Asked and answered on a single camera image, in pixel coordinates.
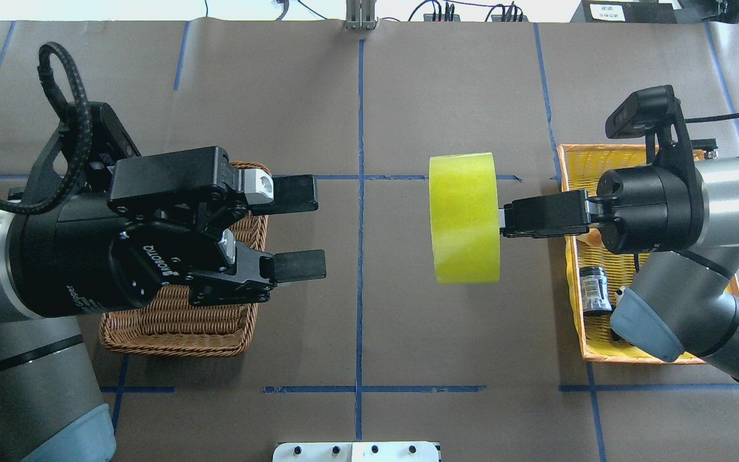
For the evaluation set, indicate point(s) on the black power box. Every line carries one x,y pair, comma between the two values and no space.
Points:
624,12

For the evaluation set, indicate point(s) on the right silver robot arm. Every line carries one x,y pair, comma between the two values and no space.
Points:
677,302

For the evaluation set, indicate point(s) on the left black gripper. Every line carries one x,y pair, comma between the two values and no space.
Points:
77,260

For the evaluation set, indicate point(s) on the yellow plastic basket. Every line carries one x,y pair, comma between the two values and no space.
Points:
581,167

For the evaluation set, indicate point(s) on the toy croissant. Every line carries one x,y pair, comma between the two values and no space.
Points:
593,238

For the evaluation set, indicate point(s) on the yellow tape roll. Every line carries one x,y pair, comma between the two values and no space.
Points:
464,219

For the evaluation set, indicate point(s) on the brown wicker basket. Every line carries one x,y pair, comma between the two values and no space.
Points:
171,326

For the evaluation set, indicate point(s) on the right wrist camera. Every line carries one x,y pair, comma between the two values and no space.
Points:
653,113

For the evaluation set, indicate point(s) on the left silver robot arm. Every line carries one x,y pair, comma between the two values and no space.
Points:
51,407

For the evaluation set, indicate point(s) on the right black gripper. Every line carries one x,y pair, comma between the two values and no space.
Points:
642,208

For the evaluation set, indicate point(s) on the aluminium frame post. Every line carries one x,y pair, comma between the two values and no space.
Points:
360,15

